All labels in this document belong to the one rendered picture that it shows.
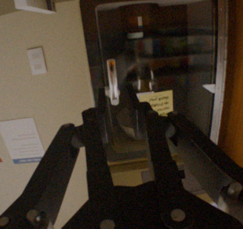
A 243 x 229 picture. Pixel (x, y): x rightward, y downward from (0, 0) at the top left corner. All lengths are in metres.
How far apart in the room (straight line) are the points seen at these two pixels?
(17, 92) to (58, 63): 0.25
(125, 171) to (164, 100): 0.21
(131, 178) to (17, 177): 0.89
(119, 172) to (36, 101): 0.58
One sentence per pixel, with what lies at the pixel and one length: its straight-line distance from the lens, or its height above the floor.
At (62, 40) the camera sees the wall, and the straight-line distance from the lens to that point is 0.86.
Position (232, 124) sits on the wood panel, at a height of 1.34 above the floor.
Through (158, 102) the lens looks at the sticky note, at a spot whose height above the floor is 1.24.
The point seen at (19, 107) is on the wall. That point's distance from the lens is 1.00.
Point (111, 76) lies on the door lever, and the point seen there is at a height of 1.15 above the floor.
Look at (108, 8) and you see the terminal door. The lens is 0.39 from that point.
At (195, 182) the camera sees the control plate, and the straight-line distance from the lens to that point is 0.55.
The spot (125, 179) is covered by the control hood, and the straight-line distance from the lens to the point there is 0.52.
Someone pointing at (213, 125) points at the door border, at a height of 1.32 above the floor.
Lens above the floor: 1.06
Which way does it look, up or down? 24 degrees up
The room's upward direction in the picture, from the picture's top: 173 degrees clockwise
